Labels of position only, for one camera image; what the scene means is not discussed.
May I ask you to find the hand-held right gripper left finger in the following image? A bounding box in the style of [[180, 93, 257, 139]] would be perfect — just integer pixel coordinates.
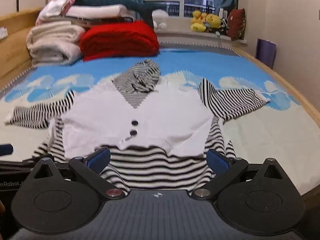
[[31, 147, 125, 201]]

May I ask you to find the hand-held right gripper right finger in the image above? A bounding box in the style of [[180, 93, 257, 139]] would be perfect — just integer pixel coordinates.
[[191, 149, 287, 201]]

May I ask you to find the black white striped hooded sweater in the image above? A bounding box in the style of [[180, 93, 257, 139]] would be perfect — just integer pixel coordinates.
[[4, 59, 272, 197]]

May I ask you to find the speckled white folded blanket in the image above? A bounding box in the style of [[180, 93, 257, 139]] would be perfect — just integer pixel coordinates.
[[26, 39, 84, 67]]

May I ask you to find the purple box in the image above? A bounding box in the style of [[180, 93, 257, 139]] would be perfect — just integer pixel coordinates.
[[255, 38, 277, 69]]

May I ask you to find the red folded blanket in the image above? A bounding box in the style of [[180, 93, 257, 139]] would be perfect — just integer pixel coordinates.
[[80, 21, 160, 62]]

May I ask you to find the white window sill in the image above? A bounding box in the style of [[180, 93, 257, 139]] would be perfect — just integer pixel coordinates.
[[154, 16, 248, 47]]

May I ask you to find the cream folded blanket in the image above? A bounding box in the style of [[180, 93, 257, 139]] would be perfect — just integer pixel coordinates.
[[27, 21, 87, 46]]

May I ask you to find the black white striped plush toy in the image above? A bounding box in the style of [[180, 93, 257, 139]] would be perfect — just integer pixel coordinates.
[[216, 17, 230, 36]]

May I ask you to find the dark star print blanket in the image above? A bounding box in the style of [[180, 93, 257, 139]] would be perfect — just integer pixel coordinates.
[[57, 15, 137, 28]]

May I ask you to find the dark red cushion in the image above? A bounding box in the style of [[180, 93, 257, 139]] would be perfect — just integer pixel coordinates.
[[226, 8, 247, 41]]

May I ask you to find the yellow bear plush toy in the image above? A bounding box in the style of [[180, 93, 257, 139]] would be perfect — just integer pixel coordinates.
[[206, 14, 223, 30]]

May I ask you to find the yellow duck plush toy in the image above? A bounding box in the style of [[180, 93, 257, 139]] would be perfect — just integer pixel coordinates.
[[190, 10, 208, 32]]

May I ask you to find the white folded quilt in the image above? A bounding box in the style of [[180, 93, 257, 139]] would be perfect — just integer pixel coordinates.
[[65, 4, 130, 18]]

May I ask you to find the white pink folded cloth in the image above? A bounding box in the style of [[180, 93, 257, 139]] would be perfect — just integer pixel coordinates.
[[36, 0, 75, 25]]

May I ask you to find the wooden bed frame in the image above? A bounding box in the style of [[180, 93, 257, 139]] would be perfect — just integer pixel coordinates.
[[0, 7, 320, 200]]

